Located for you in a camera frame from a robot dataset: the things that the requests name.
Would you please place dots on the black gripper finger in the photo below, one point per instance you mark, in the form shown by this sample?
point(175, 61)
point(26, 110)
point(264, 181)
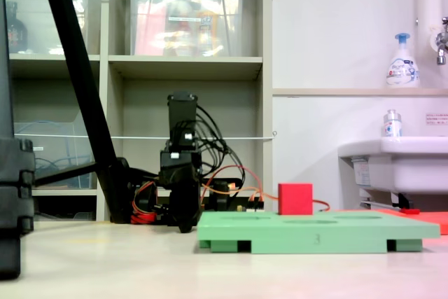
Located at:
point(178, 204)
point(193, 201)

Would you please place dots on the red square block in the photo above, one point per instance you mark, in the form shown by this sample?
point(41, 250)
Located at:
point(295, 199)

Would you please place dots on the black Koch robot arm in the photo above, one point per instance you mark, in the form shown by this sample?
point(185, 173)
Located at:
point(182, 117)

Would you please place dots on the black table clamp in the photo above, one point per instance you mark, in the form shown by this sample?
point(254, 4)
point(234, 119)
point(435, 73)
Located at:
point(221, 194)

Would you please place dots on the small circuit board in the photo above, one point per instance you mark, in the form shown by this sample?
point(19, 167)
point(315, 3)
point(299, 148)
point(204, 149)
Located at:
point(253, 208)

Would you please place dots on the beige shelf unit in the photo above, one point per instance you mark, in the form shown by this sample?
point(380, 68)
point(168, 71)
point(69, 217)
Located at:
point(185, 64)

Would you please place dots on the green shape board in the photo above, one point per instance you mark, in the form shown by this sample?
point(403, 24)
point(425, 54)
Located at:
point(297, 234)

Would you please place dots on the large clear storage bin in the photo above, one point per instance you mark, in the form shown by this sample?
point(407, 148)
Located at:
point(157, 26)

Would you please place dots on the pink-capped bottle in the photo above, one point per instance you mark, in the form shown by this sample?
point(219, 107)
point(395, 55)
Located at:
point(207, 22)

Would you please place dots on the black tripod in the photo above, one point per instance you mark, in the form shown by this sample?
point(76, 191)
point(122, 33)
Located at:
point(75, 64)

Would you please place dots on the notched black stack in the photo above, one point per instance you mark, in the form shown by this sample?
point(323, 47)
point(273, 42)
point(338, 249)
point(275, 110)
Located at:
point(15, 187)

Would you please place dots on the dark grey vertical panel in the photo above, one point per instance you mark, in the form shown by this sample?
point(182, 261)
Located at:
point(5, 68)

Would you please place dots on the clear bin with bottles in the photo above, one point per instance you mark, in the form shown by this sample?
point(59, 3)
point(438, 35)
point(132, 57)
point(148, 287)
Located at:
point(38, 22)

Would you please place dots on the dark round bottle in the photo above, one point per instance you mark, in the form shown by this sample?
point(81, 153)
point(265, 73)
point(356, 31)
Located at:
point(15, 34)

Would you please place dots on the small silver-capped bottle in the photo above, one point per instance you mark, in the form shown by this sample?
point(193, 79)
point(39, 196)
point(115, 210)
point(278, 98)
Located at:
point(392, 125)

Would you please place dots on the white sink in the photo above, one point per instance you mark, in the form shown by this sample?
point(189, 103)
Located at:
point(409, 167)

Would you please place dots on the white blue soap pump bottle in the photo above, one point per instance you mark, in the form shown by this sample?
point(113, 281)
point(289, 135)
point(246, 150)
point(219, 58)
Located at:
point(402, 68)

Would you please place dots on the metal faucet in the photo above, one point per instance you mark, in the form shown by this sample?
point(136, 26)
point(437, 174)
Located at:
point(441, 41)

